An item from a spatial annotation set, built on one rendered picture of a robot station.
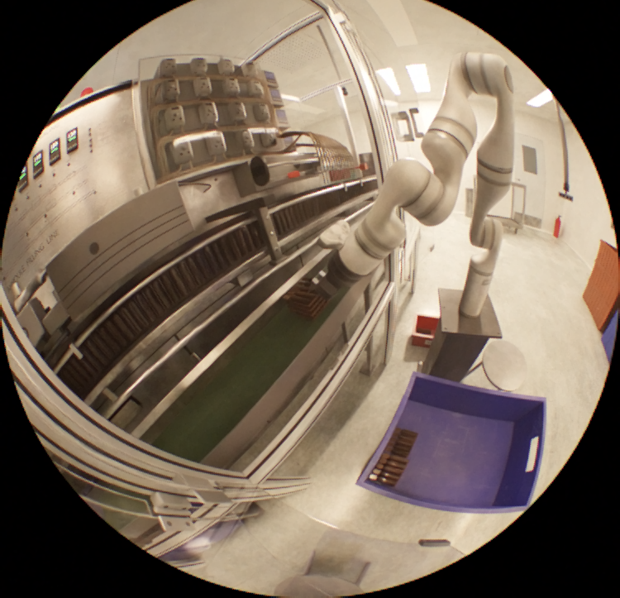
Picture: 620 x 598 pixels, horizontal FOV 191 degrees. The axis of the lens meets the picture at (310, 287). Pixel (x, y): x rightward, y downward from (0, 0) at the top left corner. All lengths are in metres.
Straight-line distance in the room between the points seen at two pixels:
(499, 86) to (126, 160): 0.93
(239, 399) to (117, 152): 0.83
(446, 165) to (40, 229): 1.00
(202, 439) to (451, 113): 0.69
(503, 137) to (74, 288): 0.72
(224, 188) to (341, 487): 1.33
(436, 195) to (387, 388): 1.00
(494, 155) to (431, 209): 0.24
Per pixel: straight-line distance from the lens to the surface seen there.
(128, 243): 0.33
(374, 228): 0.28
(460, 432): 0.88
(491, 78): 0.42
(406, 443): 0.78
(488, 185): 0.48
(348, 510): 1.03
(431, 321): 1.34
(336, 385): 0.47
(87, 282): 0.35
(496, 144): 0.44
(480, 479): 0.92
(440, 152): 0.28
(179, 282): 0.39
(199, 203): 0.69
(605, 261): 2.98
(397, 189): 0.24
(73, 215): 0.78
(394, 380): 1.14
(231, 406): 0.43
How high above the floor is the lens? 1.01
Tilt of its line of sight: 32 degrees down
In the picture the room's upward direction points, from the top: 16 degrees counter-clockwise
